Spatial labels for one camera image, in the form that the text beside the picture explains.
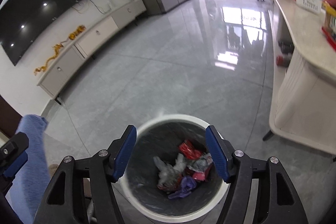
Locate pink small snack packet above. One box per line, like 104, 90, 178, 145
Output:
192, 172, 209, 182

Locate silver brown snack bag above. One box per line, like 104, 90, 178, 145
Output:
187, 153, 213, 173

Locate purple plastic wrapper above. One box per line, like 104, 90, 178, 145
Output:
168, 176, 197, 200

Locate clear plastic wrapper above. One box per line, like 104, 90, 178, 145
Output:
153, 153, 187, 192

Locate red foil packet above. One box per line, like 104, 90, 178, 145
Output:
178, 140, 202, 160

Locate white round trash bin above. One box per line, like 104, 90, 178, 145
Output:
120, 114, 229, 223

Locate dark brown entrance door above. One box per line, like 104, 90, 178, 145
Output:
0, 96, 22, 139

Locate blue fluffy bed cover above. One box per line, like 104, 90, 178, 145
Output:
9, 114, 50, 223

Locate white TV cabinet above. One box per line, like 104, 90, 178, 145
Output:
37, 0, 146, 99

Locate beige counter table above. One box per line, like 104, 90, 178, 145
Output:
263, 0, 335, 155

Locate golden dragon ornament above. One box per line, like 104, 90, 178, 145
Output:
34, 41, 64, 76

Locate golden tiger ornament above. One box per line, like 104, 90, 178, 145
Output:
68, 25, 86, 40

